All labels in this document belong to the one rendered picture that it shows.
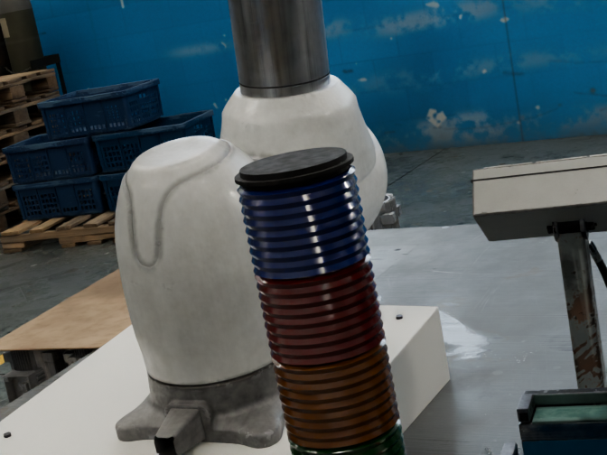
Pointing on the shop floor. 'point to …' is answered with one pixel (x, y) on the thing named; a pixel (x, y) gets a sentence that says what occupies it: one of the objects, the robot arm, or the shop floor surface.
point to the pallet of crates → (102, 171)
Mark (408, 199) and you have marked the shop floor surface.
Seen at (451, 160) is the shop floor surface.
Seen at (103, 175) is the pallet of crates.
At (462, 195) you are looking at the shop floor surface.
